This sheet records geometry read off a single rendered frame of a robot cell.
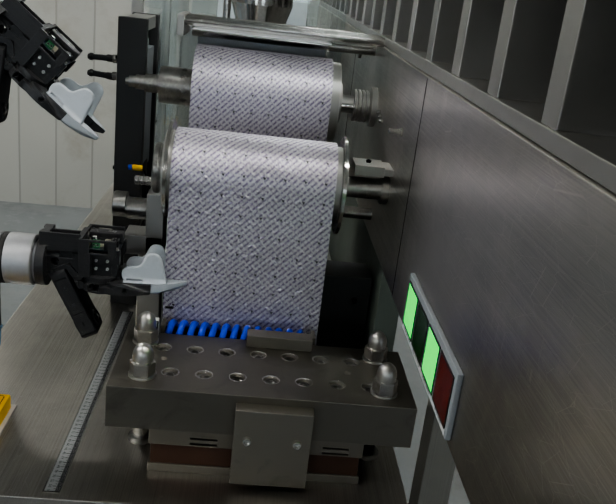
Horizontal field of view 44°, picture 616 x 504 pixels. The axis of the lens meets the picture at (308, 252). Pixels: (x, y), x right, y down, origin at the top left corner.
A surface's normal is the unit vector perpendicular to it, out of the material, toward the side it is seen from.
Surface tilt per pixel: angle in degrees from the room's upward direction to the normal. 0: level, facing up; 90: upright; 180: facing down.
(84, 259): 90
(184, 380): 0
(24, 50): 91
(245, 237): 90
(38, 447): 0
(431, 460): 90
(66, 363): 0
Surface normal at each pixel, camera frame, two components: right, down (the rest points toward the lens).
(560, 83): -0.99, -0.09
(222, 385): 0.11, -0.94
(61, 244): 0.04, 0.34
